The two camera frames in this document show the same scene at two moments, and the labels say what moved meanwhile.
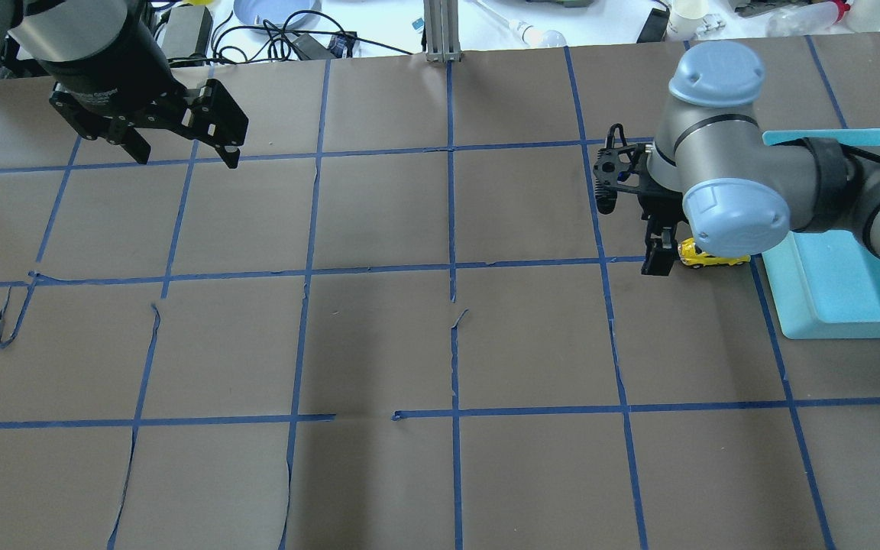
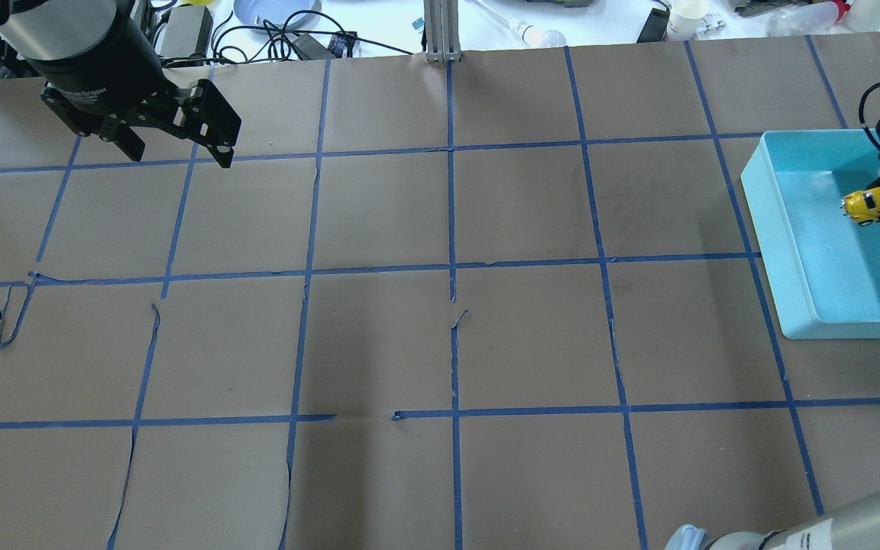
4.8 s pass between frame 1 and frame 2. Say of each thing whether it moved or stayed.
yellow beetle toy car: moved
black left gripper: stayed
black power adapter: stayed
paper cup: stayed
